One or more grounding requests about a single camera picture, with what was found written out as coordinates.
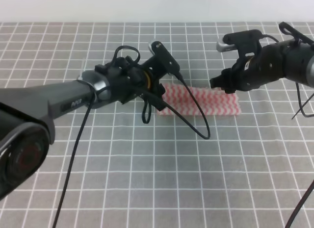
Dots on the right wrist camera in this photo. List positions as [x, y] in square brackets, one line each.
[244, 42]

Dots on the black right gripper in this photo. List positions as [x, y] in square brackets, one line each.
[255, 66]

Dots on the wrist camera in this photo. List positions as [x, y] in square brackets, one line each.
[165, 58]
[244, 42]

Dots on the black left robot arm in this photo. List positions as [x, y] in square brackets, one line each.
[27, 115]

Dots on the grey checked tablecloth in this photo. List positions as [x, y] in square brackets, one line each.
[251, 173]

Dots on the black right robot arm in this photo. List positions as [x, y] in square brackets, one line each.
[294, 62]

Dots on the pink white wavy towel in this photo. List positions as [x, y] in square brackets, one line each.
[211, 101]

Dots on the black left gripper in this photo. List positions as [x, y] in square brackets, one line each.
[126, 79]

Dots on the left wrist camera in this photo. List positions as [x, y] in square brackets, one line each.
[165, 58]

